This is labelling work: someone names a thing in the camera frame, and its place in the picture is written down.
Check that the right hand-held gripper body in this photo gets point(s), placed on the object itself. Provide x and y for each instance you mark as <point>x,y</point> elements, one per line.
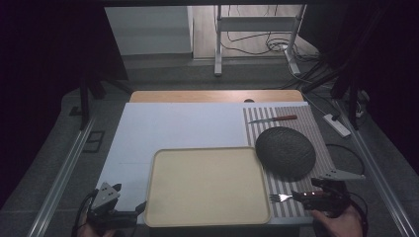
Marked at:
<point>329,200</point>

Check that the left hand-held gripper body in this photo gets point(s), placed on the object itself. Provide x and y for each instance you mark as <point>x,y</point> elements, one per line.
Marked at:
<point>106,197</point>

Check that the person's right hand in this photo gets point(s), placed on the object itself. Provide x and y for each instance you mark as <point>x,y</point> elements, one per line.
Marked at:
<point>339,225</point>

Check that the person's left hand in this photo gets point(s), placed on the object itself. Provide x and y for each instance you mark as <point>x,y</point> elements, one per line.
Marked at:
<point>95,233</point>

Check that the dark grey round plate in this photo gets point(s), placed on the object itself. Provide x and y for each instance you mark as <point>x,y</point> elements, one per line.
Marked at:
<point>285,153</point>

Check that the striped grey placemat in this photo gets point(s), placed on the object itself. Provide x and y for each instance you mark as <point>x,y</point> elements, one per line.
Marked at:
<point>306,125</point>

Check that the white power strip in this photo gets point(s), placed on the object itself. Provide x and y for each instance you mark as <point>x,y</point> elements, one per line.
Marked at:
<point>336,125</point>

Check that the beige rectangular tray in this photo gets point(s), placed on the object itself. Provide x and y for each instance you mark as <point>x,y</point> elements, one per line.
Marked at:
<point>206,186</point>

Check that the pale blue table board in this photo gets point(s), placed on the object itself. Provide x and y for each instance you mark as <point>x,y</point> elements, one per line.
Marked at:
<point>178,126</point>

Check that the black stand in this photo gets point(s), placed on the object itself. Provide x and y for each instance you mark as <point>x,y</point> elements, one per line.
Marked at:
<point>84,98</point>
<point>352,95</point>

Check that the wooden table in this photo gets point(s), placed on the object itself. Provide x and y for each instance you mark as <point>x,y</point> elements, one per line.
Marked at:
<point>197,96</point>

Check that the white cabinet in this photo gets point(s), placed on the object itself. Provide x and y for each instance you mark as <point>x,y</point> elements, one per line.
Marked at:
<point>148,29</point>

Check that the metal floor rail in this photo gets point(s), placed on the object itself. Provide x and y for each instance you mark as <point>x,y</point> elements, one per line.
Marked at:
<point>61,177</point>
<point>378,177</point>

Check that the black floor frame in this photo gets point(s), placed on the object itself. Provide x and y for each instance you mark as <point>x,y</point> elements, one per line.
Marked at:
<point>94,141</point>

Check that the white metal desk frame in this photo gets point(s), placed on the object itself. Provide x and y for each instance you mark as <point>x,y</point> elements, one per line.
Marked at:
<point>257,23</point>

